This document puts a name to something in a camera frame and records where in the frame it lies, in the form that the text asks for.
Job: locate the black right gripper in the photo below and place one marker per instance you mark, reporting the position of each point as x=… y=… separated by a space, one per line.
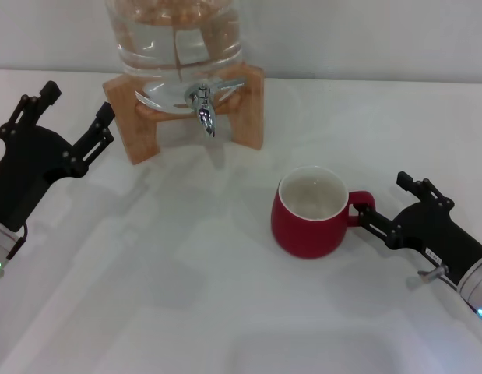
x=439 y=233

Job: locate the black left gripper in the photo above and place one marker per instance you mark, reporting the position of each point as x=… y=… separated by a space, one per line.
x=26 y=167

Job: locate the red ceramic cup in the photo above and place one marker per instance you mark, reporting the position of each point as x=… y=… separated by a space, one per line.
x=307 y=233

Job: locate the chrome faucet spout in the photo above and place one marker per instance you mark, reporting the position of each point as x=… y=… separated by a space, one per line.
x=205 y=117

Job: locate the glass water dispenser jar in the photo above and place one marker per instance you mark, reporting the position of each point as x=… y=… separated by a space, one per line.
x=178 y=27

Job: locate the wooden dispenser stand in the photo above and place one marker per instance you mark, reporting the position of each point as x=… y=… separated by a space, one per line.
x=249 y=117

